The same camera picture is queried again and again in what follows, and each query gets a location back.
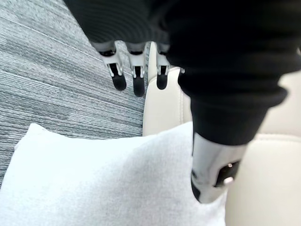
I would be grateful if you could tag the light grey cushion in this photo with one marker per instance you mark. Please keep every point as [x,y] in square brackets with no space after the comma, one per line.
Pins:
[105,181]

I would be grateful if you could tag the cream leather sofa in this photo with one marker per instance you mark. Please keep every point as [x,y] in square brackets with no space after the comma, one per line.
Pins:
[263,164]

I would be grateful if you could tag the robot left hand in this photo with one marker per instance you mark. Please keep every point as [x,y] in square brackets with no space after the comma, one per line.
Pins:
[211,58]

